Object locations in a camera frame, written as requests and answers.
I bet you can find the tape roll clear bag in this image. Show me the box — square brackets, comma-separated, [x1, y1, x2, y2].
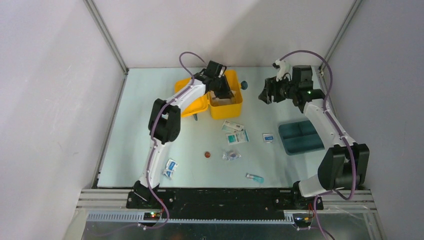
[222, 149, 241, 161]

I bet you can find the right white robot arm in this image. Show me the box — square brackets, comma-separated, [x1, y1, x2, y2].
[258, 63, 370, 209]

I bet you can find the small white blue sachet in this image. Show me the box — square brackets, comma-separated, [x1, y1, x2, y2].
[262, 133, 275, 143]

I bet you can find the yellow medicine kit box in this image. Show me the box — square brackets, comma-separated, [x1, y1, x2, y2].
[181, 69, 243, 120]

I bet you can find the grey kit latch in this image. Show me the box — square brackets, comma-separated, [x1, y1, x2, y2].
[240, 80, 249, 90]

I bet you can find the teal medical gauze packet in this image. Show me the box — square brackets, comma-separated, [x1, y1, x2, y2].
[225, 130, 250, 146]

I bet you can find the teal divided tray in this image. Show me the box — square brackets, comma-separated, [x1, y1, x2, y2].
[278, 120, 325, 156]

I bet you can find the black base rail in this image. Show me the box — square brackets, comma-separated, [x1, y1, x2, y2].
[126, 187, 324, 221]

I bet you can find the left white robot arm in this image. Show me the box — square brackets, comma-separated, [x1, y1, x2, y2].
[133, 60, 233, 208]

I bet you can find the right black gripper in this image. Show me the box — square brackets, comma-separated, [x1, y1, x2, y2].
[258, 73, 298, 105]

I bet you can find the teal capped small tube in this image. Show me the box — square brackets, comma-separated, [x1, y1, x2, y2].
[245, 173, 264, 184]

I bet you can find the white long gauze packet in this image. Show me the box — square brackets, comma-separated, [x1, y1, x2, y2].
[221, 120, 245, 133]

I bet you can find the aluminium frame front beam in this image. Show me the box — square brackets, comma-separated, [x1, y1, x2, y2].
[64, 188, 387, 240]

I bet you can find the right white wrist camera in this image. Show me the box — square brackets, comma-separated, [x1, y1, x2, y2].
[272, 59, 291, 82]

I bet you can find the white blue alcohol pad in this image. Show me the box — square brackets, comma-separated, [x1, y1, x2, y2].
[163, 169, 174, 180]
[166, 159, 179, 172]

